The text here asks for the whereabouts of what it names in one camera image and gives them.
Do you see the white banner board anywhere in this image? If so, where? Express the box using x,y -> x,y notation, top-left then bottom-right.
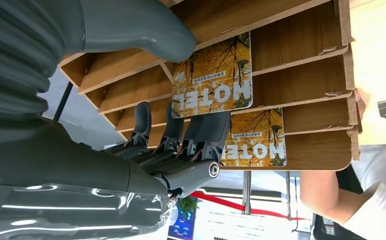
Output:
192,198 -> 314,240

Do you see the chrome stanchion post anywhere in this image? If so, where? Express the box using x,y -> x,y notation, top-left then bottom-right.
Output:
241,170 -> 253,216
285,170 -> 294,222

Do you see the green plant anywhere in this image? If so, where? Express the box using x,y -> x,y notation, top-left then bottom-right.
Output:
176,195 -> 203,221

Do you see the red barrier belt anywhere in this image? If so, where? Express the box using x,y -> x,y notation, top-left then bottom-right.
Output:
190,191 -> 307,222

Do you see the black stanchion post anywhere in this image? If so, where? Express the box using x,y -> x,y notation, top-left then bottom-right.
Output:
52,80 -> 74,122

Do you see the blue display screen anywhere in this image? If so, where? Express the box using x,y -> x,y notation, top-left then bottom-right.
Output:
167,202 -> 198,240

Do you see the wooden slotted card holder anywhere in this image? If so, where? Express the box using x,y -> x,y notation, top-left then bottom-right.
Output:
57,0 -> 363,172

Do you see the person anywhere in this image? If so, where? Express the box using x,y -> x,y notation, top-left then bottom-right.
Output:
299,87 -> 386,240

